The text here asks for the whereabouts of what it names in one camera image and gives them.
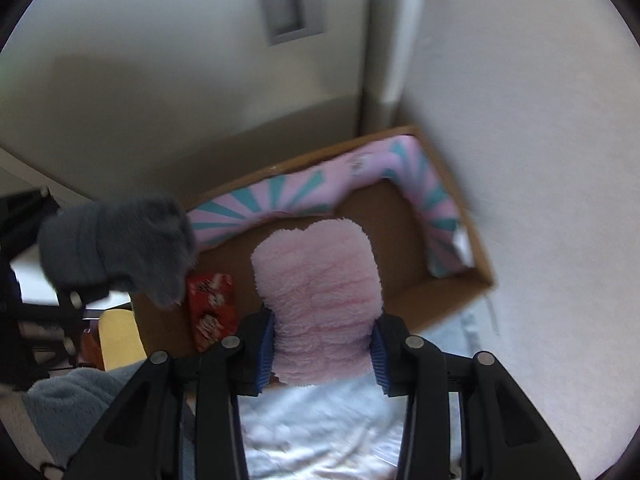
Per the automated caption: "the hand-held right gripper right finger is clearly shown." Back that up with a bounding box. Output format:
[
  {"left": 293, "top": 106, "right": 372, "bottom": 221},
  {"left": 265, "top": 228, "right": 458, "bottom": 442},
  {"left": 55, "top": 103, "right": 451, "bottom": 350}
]
[{"left": 370, "top": 312, "right": 583, "bottom": 480}]

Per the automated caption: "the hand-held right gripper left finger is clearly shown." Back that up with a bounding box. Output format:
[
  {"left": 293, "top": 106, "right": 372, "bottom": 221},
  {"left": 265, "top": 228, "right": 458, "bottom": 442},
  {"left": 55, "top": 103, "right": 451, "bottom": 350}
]
[{"left": 65, "top": 307, "right": 278, "bottom": 480}]

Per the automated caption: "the grey fluffy sock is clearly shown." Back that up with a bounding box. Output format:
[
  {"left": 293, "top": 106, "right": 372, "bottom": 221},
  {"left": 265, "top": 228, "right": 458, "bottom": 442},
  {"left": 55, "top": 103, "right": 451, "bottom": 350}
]
[{"left": 39, "top": 195, "right": 198, "bottom": 309}]

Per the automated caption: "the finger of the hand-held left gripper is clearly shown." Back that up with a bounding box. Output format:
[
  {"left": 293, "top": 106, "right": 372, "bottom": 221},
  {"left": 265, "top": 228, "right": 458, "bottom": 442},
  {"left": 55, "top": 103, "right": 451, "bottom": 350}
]
[
  {"left": 20, "top": 284, "right": 112, "bottom": 368},
  {"left": 0, "top": 187, "right": 55, "bottom": 261}
]

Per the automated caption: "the grey recessed door handle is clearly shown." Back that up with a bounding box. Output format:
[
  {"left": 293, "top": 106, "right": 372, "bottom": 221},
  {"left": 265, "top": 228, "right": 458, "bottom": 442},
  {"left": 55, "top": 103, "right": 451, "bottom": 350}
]
[{"left": 255, "top": 0, "right": 324, "bottom": 47}]

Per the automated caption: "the red snack packet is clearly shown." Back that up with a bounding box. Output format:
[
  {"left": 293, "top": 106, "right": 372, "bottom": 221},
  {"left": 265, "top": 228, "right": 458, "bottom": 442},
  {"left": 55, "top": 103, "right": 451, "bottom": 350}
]
[{"left": 186, "top": 272, "right": 239, "bottom": 353}]

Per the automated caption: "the pink fluffy sock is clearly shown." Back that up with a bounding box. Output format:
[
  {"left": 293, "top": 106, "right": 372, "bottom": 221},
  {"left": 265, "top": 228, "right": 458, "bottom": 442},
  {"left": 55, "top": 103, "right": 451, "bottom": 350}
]
[{"left": 250, "top": 217, "right": 386, "bottom": 388}]

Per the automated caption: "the tan flat board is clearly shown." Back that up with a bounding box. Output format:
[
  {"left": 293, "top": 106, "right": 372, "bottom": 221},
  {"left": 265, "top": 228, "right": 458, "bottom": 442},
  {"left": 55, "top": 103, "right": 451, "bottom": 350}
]
[{"left": 98, "top": 308, "right": 147, "bottom": 372}]

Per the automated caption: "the light blue fluffy cloth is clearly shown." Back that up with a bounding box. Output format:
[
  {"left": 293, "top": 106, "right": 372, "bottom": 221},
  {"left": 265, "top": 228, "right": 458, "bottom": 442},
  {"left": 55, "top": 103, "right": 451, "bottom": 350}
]
[{"left": 24, "top": 360, "right": 151, "bottom": 472}]

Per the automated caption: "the pink striped cardboard box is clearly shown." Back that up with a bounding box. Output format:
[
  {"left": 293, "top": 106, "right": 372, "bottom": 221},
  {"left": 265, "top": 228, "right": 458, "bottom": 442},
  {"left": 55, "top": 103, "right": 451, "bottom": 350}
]
[{"left": 131, "top": 125, "right": 496, "bottom": 361}]

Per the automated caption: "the white printed blanket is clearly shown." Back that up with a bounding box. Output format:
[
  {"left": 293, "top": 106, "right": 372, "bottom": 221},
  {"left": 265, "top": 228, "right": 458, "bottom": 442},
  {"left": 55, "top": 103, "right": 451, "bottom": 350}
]
[{"left": 235, "top": 295, "right": 501, "bottom": 480}]

